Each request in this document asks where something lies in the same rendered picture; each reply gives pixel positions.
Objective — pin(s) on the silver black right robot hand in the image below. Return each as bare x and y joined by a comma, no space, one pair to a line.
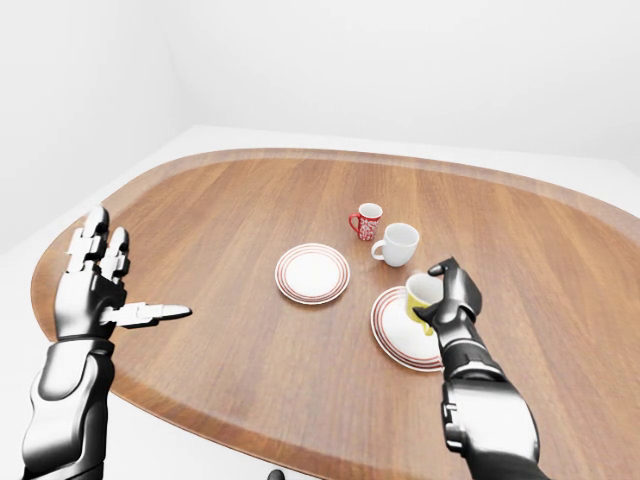
457,295

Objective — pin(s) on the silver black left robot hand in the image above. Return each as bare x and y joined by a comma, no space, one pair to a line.
82,300

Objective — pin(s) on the yellow and white mug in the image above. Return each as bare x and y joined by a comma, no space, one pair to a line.
422,297

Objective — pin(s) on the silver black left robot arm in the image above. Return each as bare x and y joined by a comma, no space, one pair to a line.
65,410

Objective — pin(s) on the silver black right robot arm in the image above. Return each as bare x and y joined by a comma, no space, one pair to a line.
487,415

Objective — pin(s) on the white plate with red rings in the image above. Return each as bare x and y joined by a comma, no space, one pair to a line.
312,273
402,337

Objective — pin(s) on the red and white patterned mug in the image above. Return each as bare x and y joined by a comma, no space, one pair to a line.
367,221

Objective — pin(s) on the small dark shape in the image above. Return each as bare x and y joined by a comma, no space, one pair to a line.
274,475

